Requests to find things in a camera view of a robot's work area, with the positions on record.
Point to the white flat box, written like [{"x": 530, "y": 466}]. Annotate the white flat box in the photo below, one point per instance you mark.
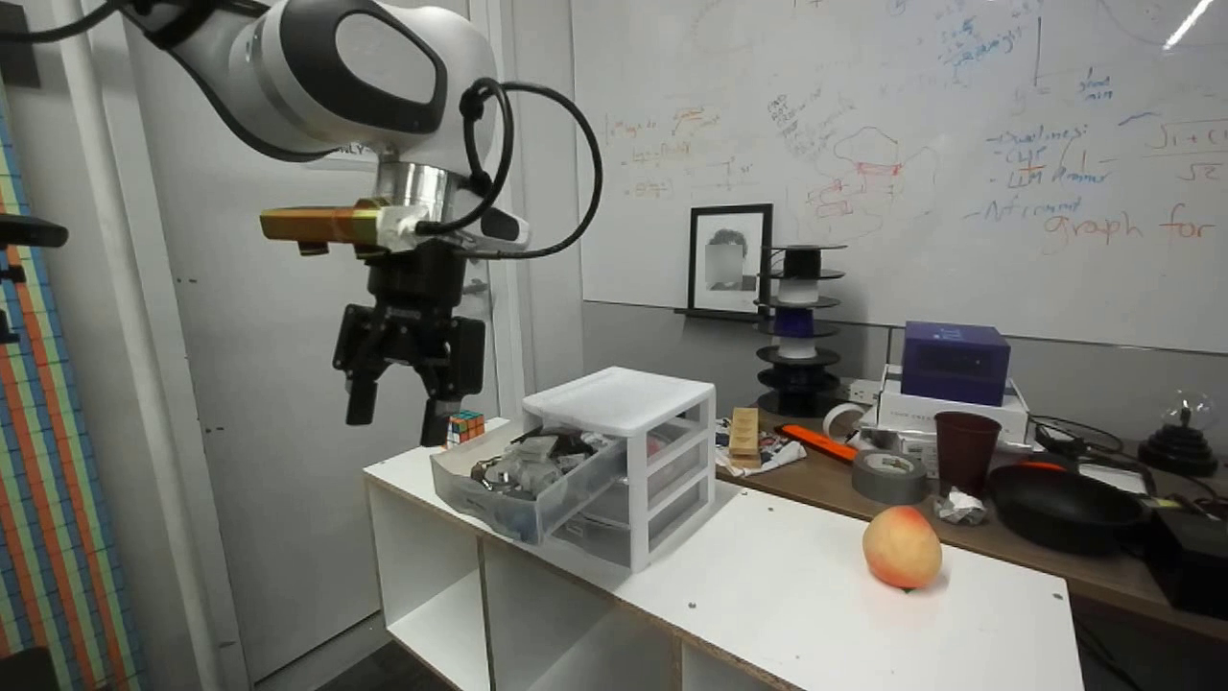
[{"x": 902, "y": 417}]

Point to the clear plastic drawer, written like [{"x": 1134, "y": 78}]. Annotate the clear plastic drawer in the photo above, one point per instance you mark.
[{"x": 538, "y": 499}]

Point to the peach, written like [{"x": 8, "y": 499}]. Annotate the peach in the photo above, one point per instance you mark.
[{"x": 902, "y": 548}]

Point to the crumpled silver foil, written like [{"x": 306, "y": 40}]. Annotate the crumpled silver foil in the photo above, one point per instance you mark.
[{"x": 961, "y": 507}]

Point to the black dome lamp base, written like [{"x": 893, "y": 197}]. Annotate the black dome lamp base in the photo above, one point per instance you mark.
[{"x": 1177, "y": 448}]

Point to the grey tape roll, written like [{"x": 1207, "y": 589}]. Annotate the grey tape roll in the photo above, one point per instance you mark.
[{"x": 888, "y": 476}]

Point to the blue box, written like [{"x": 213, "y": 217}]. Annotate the blue box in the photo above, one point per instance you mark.
[{"x": 952, "y": 364}]

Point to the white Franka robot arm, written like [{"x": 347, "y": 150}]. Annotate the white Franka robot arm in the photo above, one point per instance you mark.
[{"x": 308, "y": 78}]

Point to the whiteboard with writing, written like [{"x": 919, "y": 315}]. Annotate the whiteboard with writing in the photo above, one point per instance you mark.
[{"x": 961, "y": 141}]

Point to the black framed portrait picture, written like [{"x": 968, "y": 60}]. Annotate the black framed portrait picture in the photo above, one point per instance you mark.
[{"x": 730, "y": 257}]

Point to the white cube shelf cabinet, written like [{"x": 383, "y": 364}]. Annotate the white cube shelf cabinet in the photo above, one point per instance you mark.
[{"x": 771, "y": 600}]

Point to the black filament spool stack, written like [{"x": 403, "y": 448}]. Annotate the black filament spool stack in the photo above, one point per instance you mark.
[{"x": 801, "y": 330}]

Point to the black frying pan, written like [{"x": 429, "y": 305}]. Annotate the black frying pan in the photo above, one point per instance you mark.
[{"x": 1069, "y": 507}]

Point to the brown wooden desk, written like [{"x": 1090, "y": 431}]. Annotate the brown wooden desk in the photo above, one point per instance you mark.
[{"x": 1087, "y": 570}]

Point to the gold wrist camera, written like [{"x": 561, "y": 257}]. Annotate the gold wrist camera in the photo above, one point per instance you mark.
[{"x": 319, "y": 227}]

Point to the dark small parts pile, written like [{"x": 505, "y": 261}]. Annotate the dark small parts pile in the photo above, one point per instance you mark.
[{"x": 530, "y": 463}]

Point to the tan wooden block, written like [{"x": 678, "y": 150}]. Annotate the tan wooden block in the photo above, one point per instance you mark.
[{"x": 748, "y": 434}]

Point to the white three-drawer unit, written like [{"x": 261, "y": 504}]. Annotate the white three-drawer unit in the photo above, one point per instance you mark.
[{"x": 639, "y": 463}]

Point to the black box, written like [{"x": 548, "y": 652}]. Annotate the black box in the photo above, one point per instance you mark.
[{"x": 1193, "y": 562}]

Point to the dark red cup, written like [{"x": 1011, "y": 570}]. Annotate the dark red cup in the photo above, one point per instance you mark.
[{"x": 965, "y": 452}]

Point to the colourful striped panel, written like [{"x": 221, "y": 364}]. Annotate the colourful striped panel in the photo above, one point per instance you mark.
[{"x": 53, "y": 513}]

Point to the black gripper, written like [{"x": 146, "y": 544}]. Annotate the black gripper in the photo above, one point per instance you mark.
[{"x": 410, "y": 319}]

